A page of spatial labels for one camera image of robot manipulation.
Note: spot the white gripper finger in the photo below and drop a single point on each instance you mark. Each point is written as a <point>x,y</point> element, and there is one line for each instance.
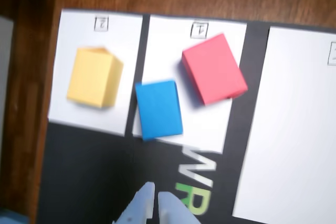
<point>139,208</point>
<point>176,211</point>

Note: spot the yellow paper box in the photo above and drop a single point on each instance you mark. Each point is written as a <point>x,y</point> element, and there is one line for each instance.
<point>92,79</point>

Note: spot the blue paper box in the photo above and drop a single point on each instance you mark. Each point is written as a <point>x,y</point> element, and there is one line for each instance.
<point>158,111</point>

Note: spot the pink paper box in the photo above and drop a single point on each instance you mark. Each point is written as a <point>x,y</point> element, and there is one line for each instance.
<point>212,69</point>

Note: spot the black mat with lettering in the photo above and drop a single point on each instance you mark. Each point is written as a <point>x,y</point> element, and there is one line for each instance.
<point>92,176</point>

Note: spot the white paper sheet marked home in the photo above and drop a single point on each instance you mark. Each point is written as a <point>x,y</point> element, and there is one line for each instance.
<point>288,129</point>

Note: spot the white paper sheet marked 1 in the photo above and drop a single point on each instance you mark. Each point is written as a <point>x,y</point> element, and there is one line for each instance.
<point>162,51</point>

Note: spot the white paper sheet marked 2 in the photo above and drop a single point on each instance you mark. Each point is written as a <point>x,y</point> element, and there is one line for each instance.
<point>68,30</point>

